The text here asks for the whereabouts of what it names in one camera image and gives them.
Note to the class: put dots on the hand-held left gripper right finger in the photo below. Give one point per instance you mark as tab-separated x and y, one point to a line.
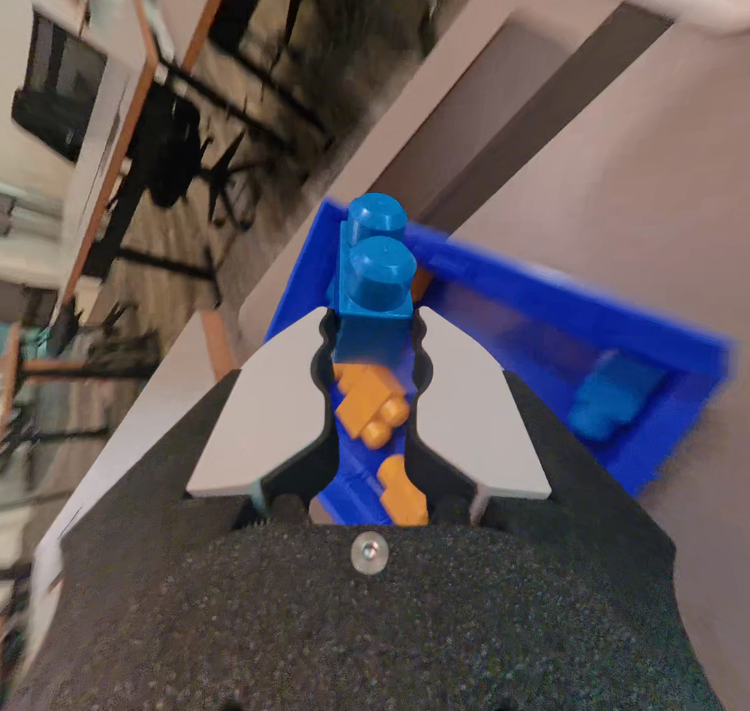
474	424

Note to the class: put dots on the blue plastic bin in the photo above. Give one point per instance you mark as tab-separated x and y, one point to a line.
527	306

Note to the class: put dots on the pile of mega blocks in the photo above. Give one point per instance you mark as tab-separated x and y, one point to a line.
366	400

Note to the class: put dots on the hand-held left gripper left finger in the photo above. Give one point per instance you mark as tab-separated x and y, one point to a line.
263	418

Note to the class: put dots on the dark monitor screen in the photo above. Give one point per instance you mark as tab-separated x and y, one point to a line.
58	90

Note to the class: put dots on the blue two-stud mega block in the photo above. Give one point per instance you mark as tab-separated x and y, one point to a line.
375	336

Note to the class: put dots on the black office chair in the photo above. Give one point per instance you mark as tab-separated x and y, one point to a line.
164	148

